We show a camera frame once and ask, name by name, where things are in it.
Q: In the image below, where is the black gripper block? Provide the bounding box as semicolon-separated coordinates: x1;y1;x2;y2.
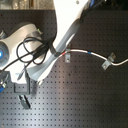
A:
14;80;34;109

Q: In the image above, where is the white cable with markers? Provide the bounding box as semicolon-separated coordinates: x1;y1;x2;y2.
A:
58;48;128;67

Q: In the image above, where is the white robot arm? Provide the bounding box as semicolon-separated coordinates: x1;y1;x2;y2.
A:
0;0;94;92

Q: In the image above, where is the black perforated breadboard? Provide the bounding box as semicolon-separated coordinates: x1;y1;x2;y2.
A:
0;10;128;128

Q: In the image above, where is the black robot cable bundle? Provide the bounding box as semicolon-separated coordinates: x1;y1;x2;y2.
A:
15;37;58;67

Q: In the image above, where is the metal cable clip left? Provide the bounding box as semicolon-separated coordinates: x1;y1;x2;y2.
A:
65;51;71;63

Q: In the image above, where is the metal cable clip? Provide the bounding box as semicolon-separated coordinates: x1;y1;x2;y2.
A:
65;51;71;63
102;60;110;70
108;52;116;62

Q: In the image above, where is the metal cable clip middle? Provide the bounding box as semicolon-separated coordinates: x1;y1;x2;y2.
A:
102;60;110;70

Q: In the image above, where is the metal cable clip right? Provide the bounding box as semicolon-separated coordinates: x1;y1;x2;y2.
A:
108;52;116;62

